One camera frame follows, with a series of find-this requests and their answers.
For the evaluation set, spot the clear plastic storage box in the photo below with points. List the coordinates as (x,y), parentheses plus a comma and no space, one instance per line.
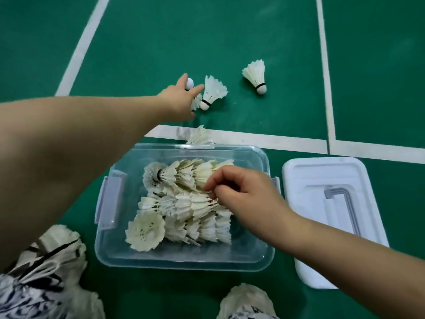
(132,249)

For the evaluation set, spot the person's left forearm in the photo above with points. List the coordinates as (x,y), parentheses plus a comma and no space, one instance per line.
(66,156)

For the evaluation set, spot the person's right forearm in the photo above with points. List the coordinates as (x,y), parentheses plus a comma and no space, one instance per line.
(358,269)

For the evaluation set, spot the person's left thumb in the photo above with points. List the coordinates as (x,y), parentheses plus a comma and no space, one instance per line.
(182,80)

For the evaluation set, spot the person's right thumb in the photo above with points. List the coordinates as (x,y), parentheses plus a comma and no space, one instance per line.
(219,195)

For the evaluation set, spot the pile of shuttlecocks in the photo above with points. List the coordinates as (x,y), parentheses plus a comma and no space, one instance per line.
(166,209)

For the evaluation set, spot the white plastic box lid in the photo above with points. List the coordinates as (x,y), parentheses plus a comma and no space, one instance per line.
(308,182)

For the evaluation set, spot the person's right hand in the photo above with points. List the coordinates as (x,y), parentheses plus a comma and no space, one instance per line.
(255,205)

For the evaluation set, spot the white feather shuttlecock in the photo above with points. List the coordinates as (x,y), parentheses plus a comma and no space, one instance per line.
(200,137)
(213,91)
(199,205)
(255,74)
(190,83)

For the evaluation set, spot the person's left hand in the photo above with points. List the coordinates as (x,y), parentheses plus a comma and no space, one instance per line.
(174,102)

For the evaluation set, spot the black white patterned garment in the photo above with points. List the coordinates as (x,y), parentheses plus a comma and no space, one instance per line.
(43,279)

